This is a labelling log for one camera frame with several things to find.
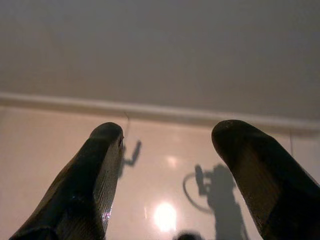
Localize black robot right foot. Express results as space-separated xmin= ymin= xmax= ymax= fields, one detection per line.
xmin=177 ymin=233 xmax=199 ymax=240

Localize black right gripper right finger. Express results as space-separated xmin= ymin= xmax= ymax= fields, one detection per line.
xmin=211 ymin=119 xmax=320 ymax=240

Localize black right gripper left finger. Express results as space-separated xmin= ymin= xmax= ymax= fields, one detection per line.
xmin=8 ymin=121 xmax=125 ymax=240

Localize white skirting board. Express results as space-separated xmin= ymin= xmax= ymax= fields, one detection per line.
xmin=0 ymin=91 xmax=320 ymax=137

